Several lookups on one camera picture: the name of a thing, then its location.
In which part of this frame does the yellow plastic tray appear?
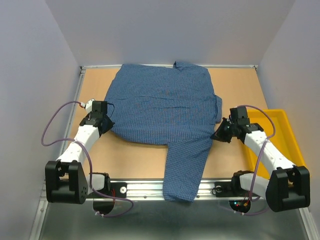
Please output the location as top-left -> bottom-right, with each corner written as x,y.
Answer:
242,108 -> 307,179

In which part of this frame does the blue plaid long sleeve shirt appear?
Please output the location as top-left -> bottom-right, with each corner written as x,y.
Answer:
105,61 -> 222,202

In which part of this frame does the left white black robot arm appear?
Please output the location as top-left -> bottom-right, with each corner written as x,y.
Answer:
44,99 -> 114,204

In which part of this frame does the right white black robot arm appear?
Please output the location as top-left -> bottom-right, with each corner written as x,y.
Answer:
210,105 -> 311,215

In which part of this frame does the aluminium front rail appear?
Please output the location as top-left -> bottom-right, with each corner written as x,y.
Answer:
42,178 -> 308,201

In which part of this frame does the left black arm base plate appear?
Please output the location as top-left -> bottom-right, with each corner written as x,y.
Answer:
107,181 -> 127,198

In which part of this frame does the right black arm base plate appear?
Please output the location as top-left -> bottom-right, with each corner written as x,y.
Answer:
211,181 -> 234,198

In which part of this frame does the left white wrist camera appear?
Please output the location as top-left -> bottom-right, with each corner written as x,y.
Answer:
79,98 -> 95,112

